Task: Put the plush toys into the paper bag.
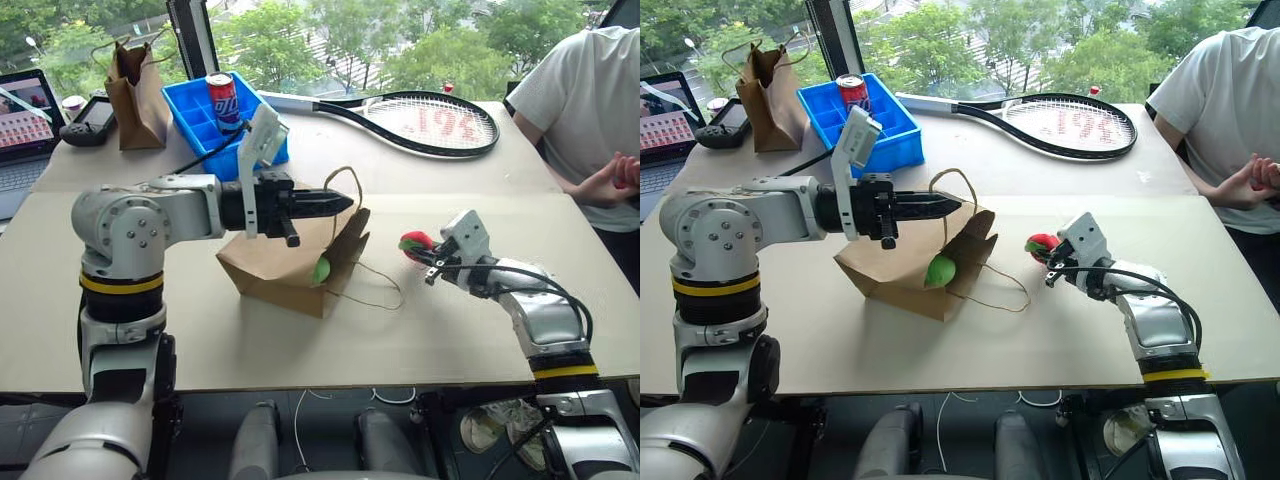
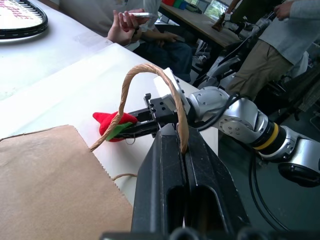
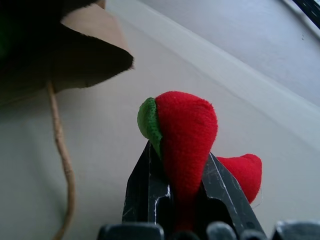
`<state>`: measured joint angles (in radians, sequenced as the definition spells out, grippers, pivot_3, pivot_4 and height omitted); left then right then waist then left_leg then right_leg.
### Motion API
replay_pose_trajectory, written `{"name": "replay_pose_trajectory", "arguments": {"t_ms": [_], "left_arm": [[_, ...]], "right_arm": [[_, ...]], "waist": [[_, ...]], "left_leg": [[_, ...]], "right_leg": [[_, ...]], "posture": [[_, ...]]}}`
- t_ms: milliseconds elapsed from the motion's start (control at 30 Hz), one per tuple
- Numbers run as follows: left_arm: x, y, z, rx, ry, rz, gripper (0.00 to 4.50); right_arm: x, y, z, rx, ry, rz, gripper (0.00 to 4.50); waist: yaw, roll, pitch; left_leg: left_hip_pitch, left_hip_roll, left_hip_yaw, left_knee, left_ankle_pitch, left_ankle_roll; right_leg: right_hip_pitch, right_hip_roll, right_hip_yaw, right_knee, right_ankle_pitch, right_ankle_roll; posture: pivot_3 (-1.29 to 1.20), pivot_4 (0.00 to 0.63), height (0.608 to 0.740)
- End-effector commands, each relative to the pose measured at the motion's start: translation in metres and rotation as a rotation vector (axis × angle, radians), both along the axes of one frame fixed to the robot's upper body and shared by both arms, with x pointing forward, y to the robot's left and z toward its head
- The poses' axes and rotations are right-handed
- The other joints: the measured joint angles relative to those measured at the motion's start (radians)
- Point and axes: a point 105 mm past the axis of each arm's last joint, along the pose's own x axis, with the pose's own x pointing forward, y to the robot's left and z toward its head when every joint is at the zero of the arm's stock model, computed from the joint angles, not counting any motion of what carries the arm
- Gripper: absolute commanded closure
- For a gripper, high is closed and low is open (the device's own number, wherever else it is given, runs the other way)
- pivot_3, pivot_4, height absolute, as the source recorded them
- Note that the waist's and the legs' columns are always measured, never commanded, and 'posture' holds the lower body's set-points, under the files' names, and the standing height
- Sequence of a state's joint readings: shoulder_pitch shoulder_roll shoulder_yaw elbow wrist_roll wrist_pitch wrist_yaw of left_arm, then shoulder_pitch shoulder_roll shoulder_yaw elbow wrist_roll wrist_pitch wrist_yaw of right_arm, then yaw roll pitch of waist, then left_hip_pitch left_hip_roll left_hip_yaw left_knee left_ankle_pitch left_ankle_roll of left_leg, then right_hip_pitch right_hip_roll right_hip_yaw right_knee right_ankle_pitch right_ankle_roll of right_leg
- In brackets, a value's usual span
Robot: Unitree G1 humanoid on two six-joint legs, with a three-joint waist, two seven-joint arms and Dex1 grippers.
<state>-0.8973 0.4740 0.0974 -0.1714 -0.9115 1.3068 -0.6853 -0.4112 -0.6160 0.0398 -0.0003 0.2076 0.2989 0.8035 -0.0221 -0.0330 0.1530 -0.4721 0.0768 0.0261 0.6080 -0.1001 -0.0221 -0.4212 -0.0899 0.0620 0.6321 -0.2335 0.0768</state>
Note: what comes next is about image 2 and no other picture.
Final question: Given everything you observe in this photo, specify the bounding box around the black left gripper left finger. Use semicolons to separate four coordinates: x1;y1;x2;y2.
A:
130;123;188;234

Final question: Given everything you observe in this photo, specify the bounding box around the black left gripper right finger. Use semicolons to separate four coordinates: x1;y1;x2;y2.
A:
185;126;251;235

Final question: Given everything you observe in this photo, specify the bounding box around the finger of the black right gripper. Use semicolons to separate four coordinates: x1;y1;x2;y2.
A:
127;107;153;124
117;120;161;140

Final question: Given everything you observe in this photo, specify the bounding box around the red green plush toy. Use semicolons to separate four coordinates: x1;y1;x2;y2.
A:
92;110;139;143

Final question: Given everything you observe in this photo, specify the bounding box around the brown paper bag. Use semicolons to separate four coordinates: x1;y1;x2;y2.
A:
0;63;191;240

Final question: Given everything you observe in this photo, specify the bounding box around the seated person's bare hand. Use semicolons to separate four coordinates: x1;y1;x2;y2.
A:
106;23;138;48

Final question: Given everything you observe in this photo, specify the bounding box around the seated person's hand with phone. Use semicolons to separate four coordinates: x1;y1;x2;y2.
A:
112;8;145;33

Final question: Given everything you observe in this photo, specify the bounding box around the standing person's hand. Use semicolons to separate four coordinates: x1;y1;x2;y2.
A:
273;1;292;21

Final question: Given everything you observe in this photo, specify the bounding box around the seated person in jeans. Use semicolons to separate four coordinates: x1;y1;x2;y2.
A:
59;0;194;84

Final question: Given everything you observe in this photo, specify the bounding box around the brown background table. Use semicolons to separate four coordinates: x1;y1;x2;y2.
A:
159;1;242;49

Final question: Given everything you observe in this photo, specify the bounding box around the silver smartphone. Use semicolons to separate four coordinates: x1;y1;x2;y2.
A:
121;11;156;21

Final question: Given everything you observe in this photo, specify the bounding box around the black racket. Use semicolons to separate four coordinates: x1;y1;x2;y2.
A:
0;0;49;41

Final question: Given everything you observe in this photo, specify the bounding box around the standing person in khaki trousers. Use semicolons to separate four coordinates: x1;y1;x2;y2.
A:
224;0;320;102

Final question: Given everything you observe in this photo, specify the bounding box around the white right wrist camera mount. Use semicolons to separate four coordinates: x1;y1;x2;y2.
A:
152;67;191;116

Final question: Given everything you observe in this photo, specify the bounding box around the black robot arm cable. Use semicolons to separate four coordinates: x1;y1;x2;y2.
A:
189;92;294;232

